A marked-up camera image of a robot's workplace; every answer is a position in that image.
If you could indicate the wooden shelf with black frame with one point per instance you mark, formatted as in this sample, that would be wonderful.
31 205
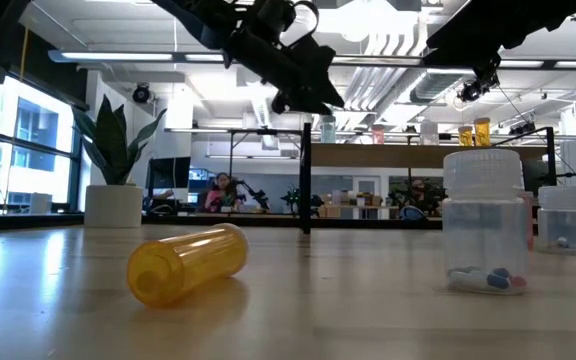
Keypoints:
393 156

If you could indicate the black computer monitor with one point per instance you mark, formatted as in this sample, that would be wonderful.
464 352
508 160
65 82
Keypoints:
168 172

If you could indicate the black background robot arm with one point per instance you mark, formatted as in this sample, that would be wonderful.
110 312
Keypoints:
255 194
295 200

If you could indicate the black ceiling camera mount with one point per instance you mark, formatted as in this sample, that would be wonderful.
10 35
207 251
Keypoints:
478 87

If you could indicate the long ceiling light strip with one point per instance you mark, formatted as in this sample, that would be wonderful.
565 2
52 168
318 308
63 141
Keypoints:
118 56

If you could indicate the black ceiling spotlight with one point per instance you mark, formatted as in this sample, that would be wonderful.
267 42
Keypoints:
141 93

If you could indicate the small white bin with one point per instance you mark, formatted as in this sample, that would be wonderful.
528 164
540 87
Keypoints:
41 203

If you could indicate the person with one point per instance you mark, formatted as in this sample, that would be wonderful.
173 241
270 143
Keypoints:
220 195
418 192

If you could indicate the white plant pot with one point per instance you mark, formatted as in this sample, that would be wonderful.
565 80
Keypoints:
113 206

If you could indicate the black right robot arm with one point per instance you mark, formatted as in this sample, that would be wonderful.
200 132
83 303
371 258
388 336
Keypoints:
493 30

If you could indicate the orange pill bottle white cap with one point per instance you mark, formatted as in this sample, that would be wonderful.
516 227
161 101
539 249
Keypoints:
193 262
482 134
465 137

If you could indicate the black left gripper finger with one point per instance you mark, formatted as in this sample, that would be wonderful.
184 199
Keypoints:
300 104
328 90

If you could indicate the green snake plant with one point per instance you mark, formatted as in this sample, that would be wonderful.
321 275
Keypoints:
110 145

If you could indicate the blue grey round object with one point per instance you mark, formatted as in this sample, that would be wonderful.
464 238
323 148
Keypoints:
411 214

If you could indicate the clear wide plastic bottle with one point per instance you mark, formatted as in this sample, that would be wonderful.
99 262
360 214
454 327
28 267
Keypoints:
429 134
485 230
561 225

